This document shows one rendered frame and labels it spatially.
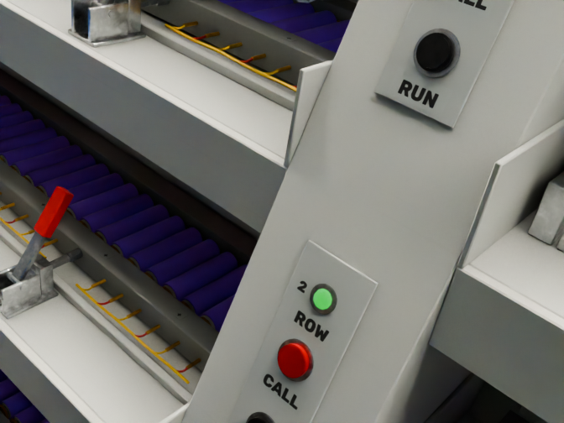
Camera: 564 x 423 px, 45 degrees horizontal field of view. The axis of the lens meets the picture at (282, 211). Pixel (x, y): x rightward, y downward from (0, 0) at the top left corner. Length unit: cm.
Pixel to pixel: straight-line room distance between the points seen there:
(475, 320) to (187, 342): 22
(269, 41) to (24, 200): 26
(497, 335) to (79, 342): 29
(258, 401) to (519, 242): 15
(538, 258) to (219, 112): 18
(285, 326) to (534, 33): 17
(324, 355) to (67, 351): 21
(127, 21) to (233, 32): 7
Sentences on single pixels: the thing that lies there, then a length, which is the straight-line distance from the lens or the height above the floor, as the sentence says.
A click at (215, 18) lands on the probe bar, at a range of 45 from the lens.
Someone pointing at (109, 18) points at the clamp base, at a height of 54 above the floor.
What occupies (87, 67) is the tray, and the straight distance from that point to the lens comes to 44.
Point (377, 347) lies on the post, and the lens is 31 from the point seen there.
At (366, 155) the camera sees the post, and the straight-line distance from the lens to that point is 31.
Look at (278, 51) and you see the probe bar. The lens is 42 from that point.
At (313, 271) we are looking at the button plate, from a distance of 32.
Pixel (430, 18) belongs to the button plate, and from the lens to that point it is 30.
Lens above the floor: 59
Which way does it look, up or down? 15 degrees down
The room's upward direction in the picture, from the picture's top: 23 degrees clockwise
